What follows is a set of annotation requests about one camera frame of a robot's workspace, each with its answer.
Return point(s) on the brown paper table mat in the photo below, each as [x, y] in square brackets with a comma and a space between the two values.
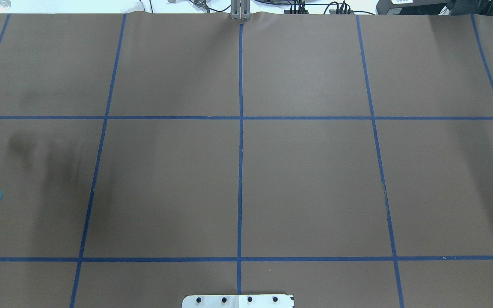
[344, 160]

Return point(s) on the black computer box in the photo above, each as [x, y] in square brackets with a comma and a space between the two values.
[411, 7]

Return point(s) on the aluminium frame post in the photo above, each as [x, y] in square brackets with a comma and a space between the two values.
[240, 10]

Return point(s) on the white column base plate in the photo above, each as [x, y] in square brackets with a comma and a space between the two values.
[239, 301]

